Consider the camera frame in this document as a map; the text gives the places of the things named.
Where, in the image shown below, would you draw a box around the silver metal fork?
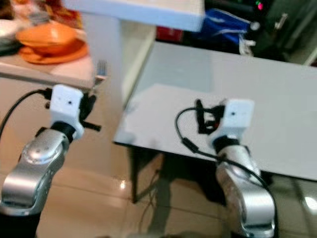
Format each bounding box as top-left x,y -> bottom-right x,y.
91,59 -> 109,96

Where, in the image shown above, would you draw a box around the orange plate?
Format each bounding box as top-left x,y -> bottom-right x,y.
19,40 -> 88,65

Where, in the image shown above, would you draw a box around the black fabric bundle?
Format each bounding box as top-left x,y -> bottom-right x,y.
182,168 -> 224,205

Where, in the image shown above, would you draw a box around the black table leg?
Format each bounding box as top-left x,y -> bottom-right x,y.
130,151 -> 160,205

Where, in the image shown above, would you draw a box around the orange bowl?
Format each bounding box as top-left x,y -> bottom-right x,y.
15,22 -> 78,56

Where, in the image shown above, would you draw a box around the red printed package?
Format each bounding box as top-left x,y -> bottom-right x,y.
51,0 -> 83,29

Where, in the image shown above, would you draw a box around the dark plate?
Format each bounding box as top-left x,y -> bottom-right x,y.
0,37 -> 24,57

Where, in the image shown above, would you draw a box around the clear glass cup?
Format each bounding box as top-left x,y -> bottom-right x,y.
29,10 -> 51,26

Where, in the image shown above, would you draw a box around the white bowl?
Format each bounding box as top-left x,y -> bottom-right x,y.
0,20 -> 21,43

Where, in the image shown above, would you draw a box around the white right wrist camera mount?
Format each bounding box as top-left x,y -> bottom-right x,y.
210,98 -> 256,148

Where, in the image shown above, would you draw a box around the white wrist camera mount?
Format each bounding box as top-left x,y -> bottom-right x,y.
210,98 -> 256,148
49,84 -> 85,140

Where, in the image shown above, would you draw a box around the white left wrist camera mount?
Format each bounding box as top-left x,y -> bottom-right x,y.
49,84 -> 85,140

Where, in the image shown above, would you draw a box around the glass door with handle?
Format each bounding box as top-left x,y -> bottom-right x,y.
253,0 -> 317,66

